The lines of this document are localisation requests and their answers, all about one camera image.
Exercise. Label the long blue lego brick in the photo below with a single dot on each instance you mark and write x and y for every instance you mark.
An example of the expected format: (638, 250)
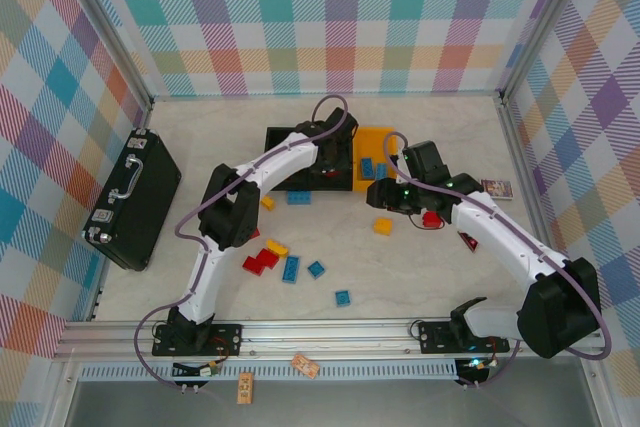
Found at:
(299, 197)
(368, 168)
(381, 171)
(291, 268)

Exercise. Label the yellow lego brick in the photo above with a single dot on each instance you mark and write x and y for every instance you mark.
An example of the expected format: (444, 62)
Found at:
(383, 226)
(276, 248)
(267, 203)

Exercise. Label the square blue lego brick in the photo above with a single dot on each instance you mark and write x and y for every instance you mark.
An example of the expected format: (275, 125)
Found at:
(342, 298)
(317, 269)

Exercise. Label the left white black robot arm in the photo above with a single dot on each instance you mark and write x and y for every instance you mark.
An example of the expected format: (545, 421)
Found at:
(235, 217)

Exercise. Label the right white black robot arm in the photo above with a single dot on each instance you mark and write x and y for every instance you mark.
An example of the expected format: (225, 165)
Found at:
(560, 317)

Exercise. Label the yellow plastic bin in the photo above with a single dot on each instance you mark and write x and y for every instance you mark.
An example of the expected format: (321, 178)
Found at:
(370, 139)

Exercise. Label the purple card box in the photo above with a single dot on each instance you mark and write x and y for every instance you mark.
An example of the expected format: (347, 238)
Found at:
(497, 190)

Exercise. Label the small yellow power connector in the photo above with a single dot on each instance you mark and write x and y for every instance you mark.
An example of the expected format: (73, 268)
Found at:
(210, 370)
(477, 364)

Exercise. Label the orange paper tag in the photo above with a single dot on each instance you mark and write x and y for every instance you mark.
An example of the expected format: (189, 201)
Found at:
(305, 366)

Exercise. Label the grey metal shelf panel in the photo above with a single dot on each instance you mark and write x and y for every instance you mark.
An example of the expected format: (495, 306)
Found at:
(400, 407)

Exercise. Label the small wooden block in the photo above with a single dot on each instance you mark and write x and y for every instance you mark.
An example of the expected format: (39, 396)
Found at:
(245, 388)

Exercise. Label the aluminium rear rail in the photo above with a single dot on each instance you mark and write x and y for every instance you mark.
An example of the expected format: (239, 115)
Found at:
(250, 96)

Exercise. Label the long aluminium base rail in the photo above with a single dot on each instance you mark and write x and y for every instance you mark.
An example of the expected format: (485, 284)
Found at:
(325, 337)

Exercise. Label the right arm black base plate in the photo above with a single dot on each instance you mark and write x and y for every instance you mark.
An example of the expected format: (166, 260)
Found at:
(435, 337)

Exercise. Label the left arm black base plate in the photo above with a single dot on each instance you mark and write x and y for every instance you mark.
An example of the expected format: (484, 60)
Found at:
(227, 339)

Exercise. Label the aluminium upright post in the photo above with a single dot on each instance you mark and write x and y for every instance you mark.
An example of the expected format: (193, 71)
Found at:
(121, 47)
(542, 22)

